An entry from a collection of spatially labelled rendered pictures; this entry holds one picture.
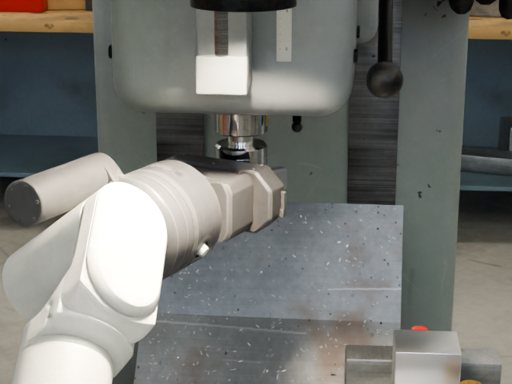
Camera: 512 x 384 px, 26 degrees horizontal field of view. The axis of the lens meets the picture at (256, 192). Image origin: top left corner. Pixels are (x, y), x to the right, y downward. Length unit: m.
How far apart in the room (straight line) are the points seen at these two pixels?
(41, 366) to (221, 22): 0.29
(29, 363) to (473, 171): 4.12
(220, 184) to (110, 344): 0.21
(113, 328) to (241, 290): 0.65
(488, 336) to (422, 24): 2.49
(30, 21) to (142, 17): 3.70
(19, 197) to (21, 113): 4.75
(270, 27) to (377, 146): 0.51
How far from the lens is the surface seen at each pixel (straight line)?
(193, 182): 0.88
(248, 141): 0.99
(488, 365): 1.10
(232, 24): 0.85
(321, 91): 0.89
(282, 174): 1.01
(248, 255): 1.39
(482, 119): 5.31
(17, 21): 4.60
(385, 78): 0.88
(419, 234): 1.41
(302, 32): 0.88
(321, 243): 1.39
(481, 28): 4.40
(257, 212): 0.94
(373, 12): 1.08
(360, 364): 1.09
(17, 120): 5.57
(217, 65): 0.85
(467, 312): 3.93
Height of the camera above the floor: 1.52
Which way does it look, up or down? 17 degrees down
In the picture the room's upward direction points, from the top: straight up
